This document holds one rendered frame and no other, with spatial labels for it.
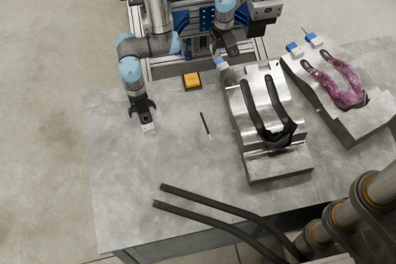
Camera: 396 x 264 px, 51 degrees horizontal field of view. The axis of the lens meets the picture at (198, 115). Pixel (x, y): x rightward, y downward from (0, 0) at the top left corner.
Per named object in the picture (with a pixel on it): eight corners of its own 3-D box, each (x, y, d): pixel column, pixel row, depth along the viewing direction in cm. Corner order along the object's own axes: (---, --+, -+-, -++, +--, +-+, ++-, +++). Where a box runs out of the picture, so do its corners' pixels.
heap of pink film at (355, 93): (302, 71, 185) (306, 61, 178) (335, 55, 189) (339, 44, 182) (339, 117, 175) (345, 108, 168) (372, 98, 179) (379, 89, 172)
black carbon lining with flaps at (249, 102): (237, 82, 182) (238, 71, 173) (272, 75, 183) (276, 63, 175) (259, 155, 167) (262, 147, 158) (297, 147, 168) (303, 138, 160)
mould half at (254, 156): (220, 81, 190) (220, 65, 178) (274, 70, 192) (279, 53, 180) (249, 185, 169) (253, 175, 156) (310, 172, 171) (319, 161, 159)
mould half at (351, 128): (279, 62, 194) (283, 49, 184) (324, 39, 199) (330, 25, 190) (347, 150, 175) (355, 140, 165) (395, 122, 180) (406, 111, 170)
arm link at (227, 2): (242, -7, 150) (227, 7, 147) (240, 13, 160) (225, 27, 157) (225, -18, 153) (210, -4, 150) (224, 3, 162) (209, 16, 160)
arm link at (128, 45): (147, 40, 154) (152, 65, 149) (116, 46, 153) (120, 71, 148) (144, 27, 147) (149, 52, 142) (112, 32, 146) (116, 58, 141)
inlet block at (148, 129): (135, 111, 184) (134, 106, 179) (146, 108, 185) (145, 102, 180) (145, 137, 179) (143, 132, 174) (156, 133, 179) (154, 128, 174)
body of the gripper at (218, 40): (224, 29, 177) (226, 10, 166) (234, 45, 174) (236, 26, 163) (208, 36, 176) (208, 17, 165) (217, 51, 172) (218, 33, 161)
